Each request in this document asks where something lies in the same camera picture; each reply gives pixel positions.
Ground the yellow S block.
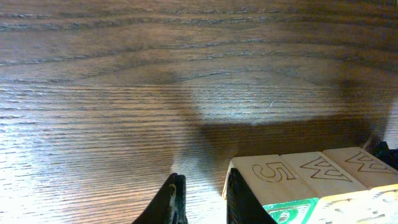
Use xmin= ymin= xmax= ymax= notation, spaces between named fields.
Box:
xmin=281 ymin=152 xmax=368 ymax=223

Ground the green R block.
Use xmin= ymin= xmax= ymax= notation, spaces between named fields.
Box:
xmin=223 ymin=154 xmax=318 ymax=224

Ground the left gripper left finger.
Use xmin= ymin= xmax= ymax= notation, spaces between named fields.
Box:
xmin=132 ymin=173 xmax=188 ymax=224

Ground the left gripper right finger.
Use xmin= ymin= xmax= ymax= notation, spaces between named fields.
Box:
xmin=226 ymin=168 xmax=276 ymax=224

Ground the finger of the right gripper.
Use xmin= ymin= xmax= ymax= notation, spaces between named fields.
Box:
xmin=373 ymin=141 xmax=398 ymax=170

